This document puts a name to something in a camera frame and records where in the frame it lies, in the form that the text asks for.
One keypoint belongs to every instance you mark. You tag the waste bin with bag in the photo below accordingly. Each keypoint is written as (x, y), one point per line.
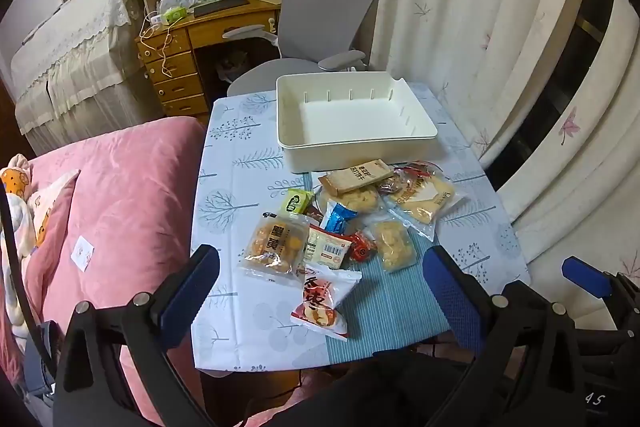
(232, 63)

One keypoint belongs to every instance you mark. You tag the white barcode snack packet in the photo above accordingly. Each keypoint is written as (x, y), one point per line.
(326, 249)

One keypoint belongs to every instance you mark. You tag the cartoon print cloth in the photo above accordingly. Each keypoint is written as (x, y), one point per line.
(45, 207)

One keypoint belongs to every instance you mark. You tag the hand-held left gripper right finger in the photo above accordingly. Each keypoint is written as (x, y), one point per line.
(450, 292)

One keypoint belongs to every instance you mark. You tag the clear round cookie packet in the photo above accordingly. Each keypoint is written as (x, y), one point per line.
(352, 201)

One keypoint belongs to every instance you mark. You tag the cream floral curtain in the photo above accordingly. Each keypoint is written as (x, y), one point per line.
(450, 7)

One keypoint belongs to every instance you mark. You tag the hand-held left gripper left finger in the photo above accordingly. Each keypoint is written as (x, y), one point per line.
(192, 287)

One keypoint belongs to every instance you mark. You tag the small dark snack packet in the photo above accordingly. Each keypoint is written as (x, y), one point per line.
(312, 212)

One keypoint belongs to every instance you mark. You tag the white plastic storage bin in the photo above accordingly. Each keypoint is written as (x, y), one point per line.
(345, 119)

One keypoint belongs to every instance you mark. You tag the grey blue cloth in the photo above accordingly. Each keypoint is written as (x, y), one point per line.
(37, 357)

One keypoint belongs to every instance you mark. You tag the black keyboard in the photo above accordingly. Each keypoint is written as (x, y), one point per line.
(220, 7)

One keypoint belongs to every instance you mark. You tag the green tissue packet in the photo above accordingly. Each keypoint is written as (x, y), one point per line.
(175, 13)

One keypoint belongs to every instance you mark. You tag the small red candy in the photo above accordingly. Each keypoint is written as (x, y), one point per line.
(361, 249)

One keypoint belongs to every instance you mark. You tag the red and white snack packet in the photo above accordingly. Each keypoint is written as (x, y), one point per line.
(325, 302)

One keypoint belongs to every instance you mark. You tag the white paper tag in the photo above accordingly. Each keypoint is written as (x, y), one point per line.
(82, 253)

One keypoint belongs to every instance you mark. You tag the cream lace cover cloth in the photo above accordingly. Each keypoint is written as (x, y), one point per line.
(75, 57)

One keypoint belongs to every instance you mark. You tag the dark brown snack packet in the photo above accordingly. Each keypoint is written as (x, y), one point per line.
(387, 184)

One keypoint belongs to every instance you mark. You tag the orange egg pastry packet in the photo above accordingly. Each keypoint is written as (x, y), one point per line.
(275, 247)

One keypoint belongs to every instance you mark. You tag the wooden desk with drawers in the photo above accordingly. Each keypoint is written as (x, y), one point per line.
(175, 72)

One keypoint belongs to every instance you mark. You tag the blue snack packet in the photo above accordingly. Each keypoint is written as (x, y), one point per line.
(339, 217)

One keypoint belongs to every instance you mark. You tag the brown cracker packet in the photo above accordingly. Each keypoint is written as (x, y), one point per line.
(355, 174)

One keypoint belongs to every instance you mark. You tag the grey office chair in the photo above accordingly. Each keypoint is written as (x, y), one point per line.
(325, 7)

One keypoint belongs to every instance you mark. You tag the dark cloth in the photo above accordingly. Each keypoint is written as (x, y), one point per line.
(375, 387)

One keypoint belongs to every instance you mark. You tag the clear yellow pastry packet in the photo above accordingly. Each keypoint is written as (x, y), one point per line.
(395, 244)

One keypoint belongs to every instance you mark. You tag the pink blanket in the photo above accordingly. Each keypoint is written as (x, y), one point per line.
(125, 207)

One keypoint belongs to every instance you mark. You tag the large yellow cracker packet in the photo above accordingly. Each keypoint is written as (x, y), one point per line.
(422, 198)

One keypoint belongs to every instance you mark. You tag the small green snack packet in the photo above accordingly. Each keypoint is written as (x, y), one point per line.
(296, 202)

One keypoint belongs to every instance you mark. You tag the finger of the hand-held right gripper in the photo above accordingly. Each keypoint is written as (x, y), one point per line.
(585, 277)

